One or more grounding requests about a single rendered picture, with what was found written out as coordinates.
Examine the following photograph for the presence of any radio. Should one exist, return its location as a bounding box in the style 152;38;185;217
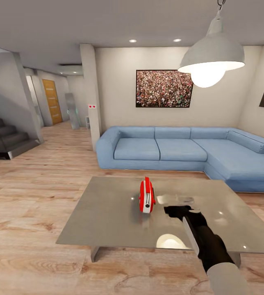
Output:
139;177;156;213

